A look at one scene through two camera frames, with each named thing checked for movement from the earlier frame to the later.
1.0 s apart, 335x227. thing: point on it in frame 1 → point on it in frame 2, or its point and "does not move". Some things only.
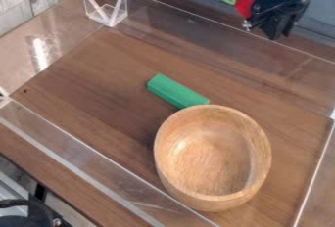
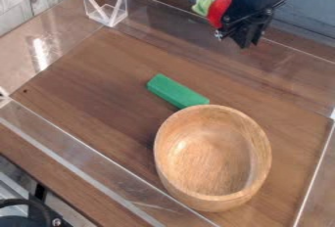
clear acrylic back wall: x=286 y=69 does not move
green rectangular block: x=176 y=93 does not move
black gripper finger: x=281 y=22 → x=248 y=31
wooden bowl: x=212 y=157 does not move
